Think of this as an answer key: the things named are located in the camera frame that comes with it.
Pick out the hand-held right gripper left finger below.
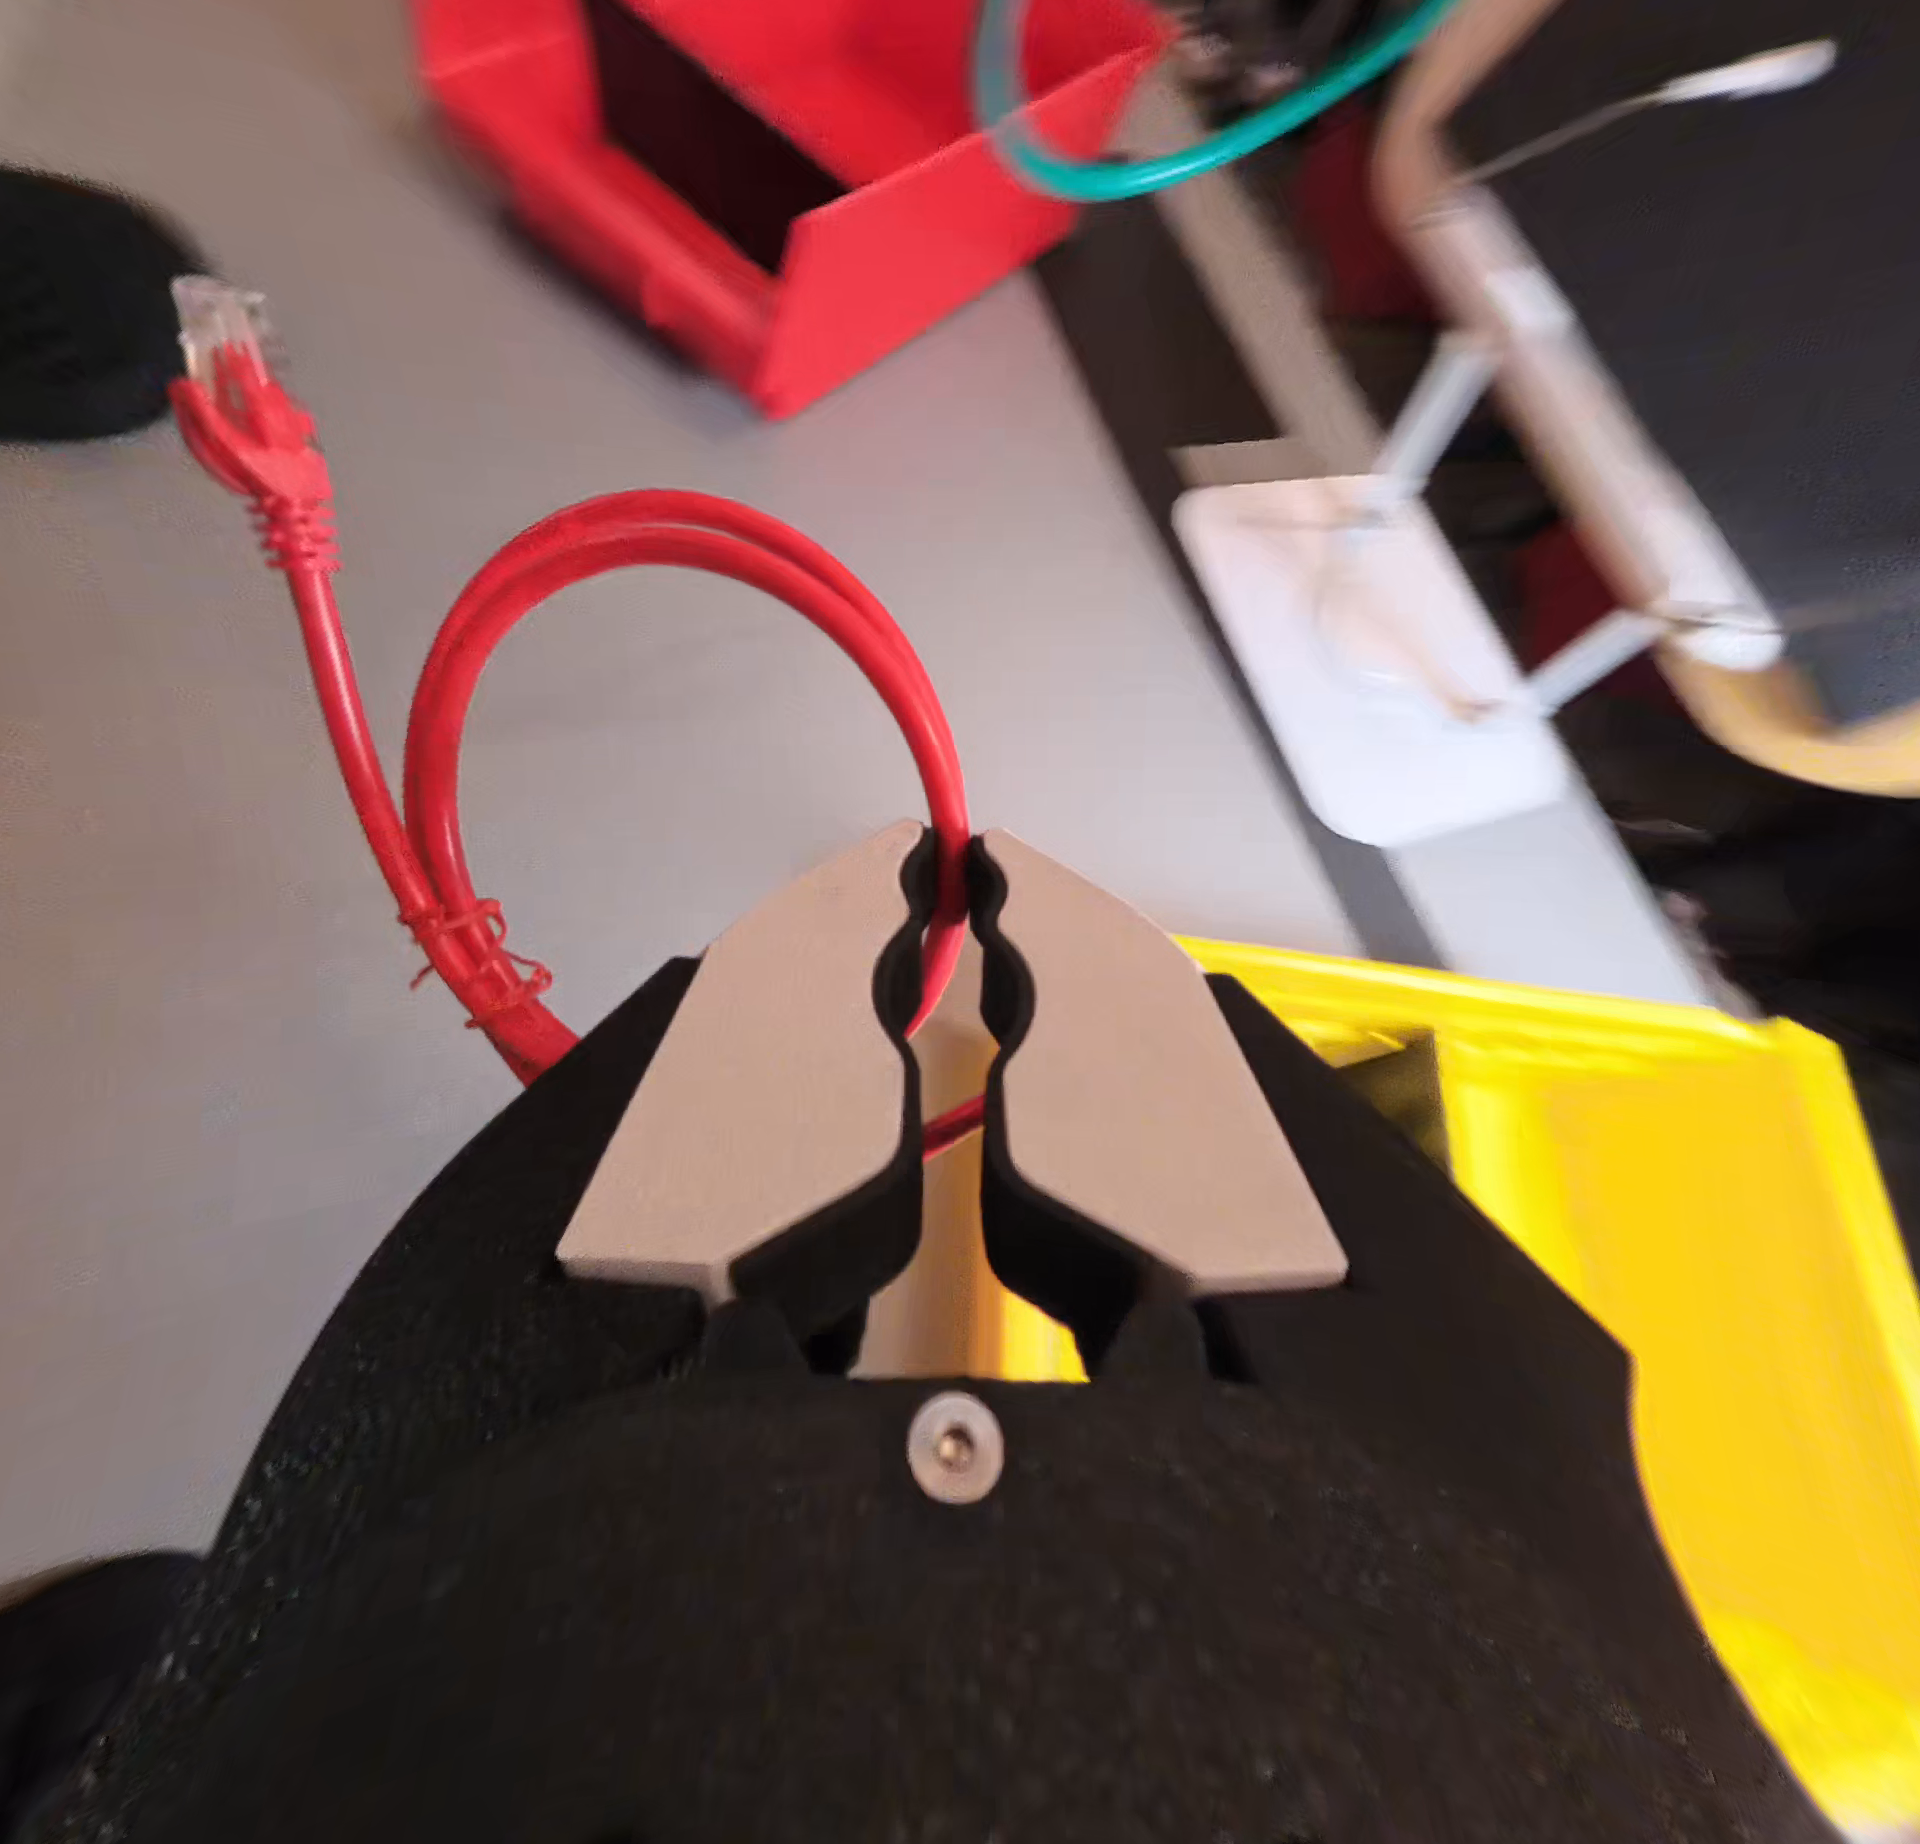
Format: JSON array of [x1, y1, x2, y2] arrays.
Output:
[[556, 819, 923, 1304]]

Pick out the black bin divider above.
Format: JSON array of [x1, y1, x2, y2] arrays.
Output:
[[575, 0, 851, 280]]

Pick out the yellow plastic bin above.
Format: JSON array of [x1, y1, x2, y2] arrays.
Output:
[[989, 935, 1920, 1844]]

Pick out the red plastic bin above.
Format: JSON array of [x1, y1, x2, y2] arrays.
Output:
[[404, 0, 1183, 424]]

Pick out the black knit cloth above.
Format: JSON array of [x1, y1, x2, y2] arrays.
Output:
[[0, 165, 205, 445]]

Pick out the black wood-edged board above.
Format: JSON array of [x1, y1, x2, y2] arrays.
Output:
[[1370, 0, 1920, 800]]

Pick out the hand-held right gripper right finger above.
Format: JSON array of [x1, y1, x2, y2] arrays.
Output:
[[968, 830, 1351, 1301]]

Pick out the white board stand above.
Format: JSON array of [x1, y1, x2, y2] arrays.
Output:
[[1167, 189, 1789, 849]]

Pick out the green ethernet cable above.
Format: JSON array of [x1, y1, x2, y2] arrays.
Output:
[[962, 0, 1533, 207]]

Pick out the red ethernet cable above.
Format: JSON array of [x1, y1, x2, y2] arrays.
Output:
[[165, 273, 995, 1164]]

